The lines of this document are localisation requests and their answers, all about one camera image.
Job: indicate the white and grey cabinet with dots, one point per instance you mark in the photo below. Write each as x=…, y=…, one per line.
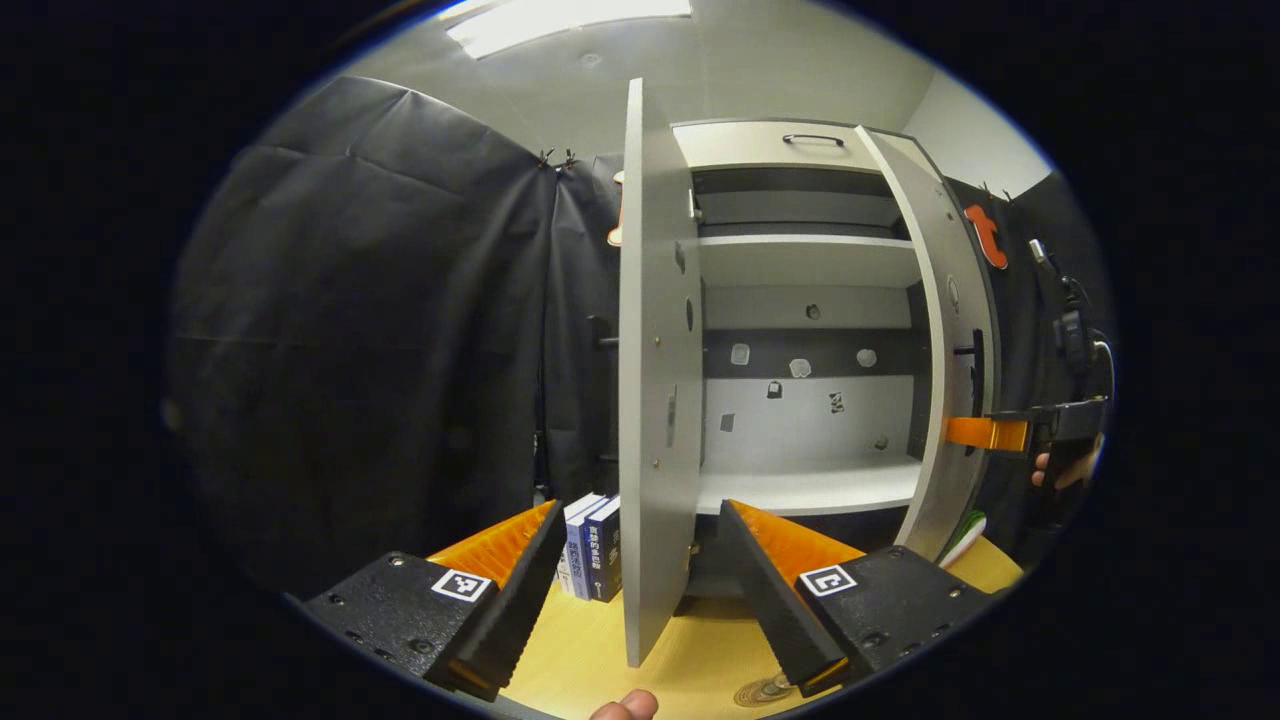
x=800, y=260

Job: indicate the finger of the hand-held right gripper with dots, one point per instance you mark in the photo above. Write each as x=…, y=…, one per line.
x=985, y=433

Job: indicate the round brown coaster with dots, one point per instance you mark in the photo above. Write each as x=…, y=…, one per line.
x=750, y=695

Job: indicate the white cabinet drawer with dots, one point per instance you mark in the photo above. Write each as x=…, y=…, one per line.
x=760, y=145

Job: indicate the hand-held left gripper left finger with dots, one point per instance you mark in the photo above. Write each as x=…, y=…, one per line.
x=520, y=595

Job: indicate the white cabinet door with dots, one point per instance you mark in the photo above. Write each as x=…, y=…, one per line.
x=655, y=400
x=945, y=300

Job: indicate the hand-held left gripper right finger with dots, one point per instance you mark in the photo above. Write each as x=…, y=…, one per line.
x=770, y=595

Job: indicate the dark blue book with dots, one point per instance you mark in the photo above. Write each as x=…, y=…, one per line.
x=607, y=555

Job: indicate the ceiling light panel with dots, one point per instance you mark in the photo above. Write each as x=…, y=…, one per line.
x=560, y=20

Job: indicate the green and white roll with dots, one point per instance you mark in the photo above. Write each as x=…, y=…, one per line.
x=967, y=530

